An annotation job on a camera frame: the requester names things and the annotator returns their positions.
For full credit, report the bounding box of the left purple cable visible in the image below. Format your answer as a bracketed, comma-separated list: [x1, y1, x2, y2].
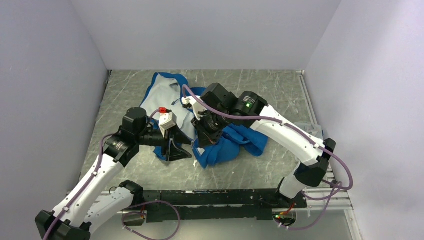
[43, 106, 181, 240]

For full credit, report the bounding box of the blue zip jacket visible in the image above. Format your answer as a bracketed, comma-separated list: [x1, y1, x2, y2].
[140, 72, 269, 170]

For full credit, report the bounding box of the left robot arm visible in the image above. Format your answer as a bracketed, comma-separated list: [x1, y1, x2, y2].
[35, 107, 192, 240]

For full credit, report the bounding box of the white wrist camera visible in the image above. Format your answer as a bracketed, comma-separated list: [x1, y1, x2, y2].
[158, 112, 177, 138]
[181, 96, 208, 121]

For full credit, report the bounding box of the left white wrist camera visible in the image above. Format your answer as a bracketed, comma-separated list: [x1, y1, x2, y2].
[158, 112, 177, 138]

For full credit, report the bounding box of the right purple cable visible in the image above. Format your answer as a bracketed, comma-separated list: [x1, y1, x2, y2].
[181, 84, 354, 232]

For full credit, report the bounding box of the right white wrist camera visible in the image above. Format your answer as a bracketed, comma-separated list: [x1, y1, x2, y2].
[181, 96, 208, 121]

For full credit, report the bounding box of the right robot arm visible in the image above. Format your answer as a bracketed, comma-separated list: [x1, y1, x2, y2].
[181, 83, 336, 208]

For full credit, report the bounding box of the purple cable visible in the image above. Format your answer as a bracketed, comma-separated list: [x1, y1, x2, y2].
[43, 106, 181, 240]
[181, 84, 354, 232]

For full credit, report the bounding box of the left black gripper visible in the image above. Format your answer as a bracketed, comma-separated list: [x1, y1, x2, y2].
[135, 123, 192, 161]

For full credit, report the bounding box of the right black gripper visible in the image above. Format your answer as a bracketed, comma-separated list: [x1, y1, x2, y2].
[191, 107, 231, 148]

